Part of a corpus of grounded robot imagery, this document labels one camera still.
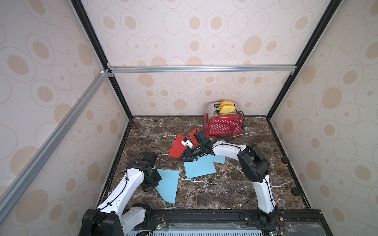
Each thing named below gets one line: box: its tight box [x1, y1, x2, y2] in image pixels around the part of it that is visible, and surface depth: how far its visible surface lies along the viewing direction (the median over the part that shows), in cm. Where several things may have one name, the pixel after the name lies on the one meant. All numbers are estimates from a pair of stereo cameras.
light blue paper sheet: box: [155, 168, 181, 205], surface depth 87 cm
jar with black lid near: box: [283, 186, 302, 203], surface depth 76 cm
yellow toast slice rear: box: [219, 100, 235, 109], surface depth 102 cm
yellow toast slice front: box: [219, 104, 236, 114], surface depth 99 cm
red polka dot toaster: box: [203, 101, 244, 136], surface depth 102 cm
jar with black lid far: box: [274, 156, 290, 172], surface depth 88 cm
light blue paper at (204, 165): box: [183, 153, 226, 179], surface depth 94 cm
